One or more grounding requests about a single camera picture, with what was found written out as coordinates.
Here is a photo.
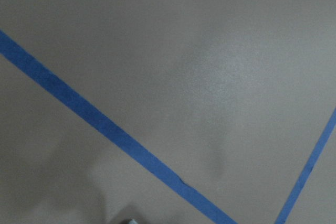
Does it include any pink towel with grey back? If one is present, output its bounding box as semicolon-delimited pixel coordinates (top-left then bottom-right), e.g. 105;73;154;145
119;219;138;224

